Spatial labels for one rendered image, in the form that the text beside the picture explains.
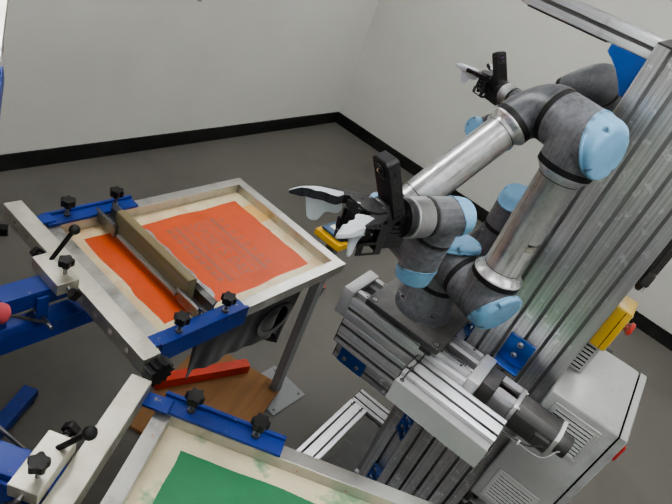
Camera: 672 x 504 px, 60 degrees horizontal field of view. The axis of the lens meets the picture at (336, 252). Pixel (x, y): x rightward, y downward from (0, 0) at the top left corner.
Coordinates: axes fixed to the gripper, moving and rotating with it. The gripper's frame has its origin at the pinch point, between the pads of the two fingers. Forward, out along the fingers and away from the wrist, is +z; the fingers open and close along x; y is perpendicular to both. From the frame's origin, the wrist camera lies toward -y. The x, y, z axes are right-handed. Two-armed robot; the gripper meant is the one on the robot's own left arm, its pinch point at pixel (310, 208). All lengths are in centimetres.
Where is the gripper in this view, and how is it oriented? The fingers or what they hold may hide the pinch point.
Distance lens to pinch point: 89.4
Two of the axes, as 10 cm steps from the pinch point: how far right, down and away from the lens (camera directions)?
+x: -5.1, -5.2, 6.9
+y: -2.5, 8.5, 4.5
